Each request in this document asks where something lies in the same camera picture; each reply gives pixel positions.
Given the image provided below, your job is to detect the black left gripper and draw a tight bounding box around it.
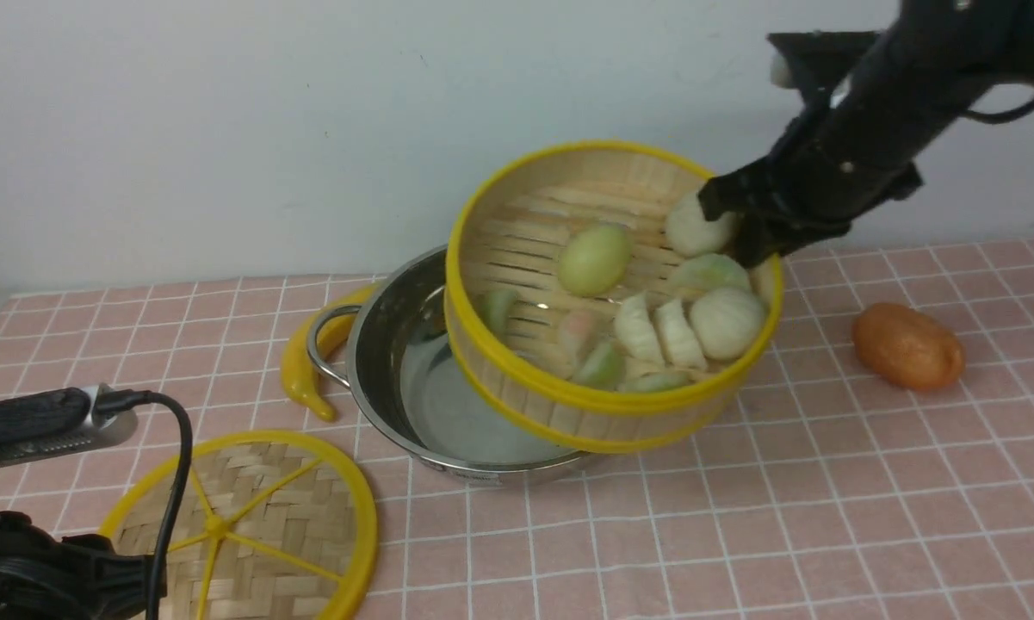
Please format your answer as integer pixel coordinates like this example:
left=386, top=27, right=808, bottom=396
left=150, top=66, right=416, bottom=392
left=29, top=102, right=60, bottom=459
left=0, top=512, right=168, bottom=619

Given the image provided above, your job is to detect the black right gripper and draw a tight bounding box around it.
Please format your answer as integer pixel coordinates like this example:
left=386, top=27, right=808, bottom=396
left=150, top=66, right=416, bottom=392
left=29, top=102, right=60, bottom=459
left=698, top=82, right=925, bottom=270

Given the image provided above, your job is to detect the yellow bamboo steamer basket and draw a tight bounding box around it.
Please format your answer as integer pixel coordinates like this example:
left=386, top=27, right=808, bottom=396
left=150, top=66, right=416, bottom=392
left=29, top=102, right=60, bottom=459
left=444, top=140, right=783, bottom=454

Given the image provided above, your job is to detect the yellow woven steamer lid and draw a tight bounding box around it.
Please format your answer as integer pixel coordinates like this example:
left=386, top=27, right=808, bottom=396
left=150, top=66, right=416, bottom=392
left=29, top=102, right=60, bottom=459
left=99, top=430, right=381, bottom=620

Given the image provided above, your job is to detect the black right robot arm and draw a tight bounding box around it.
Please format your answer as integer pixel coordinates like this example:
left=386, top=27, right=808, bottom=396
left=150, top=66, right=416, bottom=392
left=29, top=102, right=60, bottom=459
left=697, top=1, right=1034, bottom=268

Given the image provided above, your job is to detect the stainless steel pot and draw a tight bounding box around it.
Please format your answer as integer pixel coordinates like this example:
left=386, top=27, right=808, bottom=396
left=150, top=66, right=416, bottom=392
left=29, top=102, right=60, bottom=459
left=301, top=246, right=597, bottom=487

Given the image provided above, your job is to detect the white round bun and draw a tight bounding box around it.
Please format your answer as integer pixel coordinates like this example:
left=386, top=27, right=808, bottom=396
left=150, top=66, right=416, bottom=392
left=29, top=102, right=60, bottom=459
left=665, top=194, right=740, bottom=257

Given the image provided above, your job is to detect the pale green dumpling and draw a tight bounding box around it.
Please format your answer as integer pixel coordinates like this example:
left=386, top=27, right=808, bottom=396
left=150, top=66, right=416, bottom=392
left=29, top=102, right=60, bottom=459
left=666, top=252, right=752, bottom=291

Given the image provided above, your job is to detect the white pleated bun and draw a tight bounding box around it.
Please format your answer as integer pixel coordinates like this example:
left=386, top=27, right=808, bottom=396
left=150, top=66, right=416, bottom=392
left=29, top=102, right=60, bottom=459
left=687, top=287, right=768, bottom=362

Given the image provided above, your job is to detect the white crescent dumpling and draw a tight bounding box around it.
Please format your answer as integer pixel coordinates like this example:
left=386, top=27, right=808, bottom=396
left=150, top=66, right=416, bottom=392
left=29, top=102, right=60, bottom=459
left=612, top=293, right=666, bottom=368
left=652, top=298, right=709, bottom=372

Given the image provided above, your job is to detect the green round bun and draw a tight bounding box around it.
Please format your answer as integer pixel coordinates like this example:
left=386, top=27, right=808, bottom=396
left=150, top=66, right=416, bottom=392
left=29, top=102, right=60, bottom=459
left=557, top=224, right=632, bottom=298

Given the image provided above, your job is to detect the orange potato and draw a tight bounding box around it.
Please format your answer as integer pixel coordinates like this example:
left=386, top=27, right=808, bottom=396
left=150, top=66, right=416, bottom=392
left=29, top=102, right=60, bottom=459
left=851, top=302, right=968, bottom=392

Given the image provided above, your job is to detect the pink dumpling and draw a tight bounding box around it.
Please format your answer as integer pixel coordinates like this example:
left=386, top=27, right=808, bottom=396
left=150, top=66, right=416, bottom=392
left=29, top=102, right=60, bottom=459
left=556, top=309, right=602, bottom=369

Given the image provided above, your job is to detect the green dumpling at rim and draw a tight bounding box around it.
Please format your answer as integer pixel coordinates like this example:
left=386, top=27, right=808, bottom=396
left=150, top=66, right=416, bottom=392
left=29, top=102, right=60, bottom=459
left=569, top=340, right=627, bottom=391

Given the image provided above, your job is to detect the small green dumpling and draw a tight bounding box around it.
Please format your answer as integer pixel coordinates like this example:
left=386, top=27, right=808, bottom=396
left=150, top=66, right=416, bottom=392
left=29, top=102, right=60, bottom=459
left=478, top=288, right=519, bottom=340

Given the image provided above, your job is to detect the pink checkered tablecloth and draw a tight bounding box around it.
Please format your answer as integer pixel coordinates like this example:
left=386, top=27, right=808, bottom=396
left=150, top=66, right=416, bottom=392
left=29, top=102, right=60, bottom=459
left=0, top=240, right=1034, bottom=619

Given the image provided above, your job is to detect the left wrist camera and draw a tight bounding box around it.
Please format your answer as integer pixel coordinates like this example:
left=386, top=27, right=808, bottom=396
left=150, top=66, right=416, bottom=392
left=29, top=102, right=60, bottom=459
left=0, top=384, right=148, bottom=468

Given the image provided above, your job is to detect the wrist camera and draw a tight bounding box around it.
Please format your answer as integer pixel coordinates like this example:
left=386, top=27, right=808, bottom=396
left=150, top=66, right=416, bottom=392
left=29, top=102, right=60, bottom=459
left=767, top=30, right=880, bottom=102
left=0, top=384, right=148, bottom=468

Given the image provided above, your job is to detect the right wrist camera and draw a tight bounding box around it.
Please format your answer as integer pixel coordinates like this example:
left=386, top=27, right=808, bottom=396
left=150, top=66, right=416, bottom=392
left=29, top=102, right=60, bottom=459
left=767, top=30, right=880, bottom=102

